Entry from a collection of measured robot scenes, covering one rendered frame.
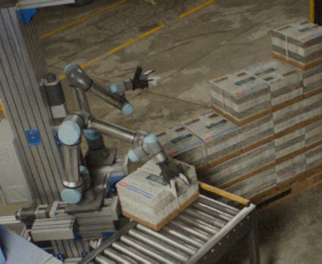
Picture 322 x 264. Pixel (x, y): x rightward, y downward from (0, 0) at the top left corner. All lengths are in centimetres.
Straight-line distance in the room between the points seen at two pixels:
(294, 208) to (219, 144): 94
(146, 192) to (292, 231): 155
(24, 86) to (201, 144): 125
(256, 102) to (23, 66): 163
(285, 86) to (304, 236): 111
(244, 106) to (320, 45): 74
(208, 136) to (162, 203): 94
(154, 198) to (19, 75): 106
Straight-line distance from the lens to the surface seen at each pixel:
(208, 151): 387
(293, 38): 414
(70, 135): 302
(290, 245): 414
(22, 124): 348
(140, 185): 312
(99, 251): 311
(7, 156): 357
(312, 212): 443
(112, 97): 372
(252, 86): 395
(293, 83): 411
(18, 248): 207
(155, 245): 307
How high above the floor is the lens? 277
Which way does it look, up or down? 33 degrees down
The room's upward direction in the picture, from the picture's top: 10 degrees counter-clockwise
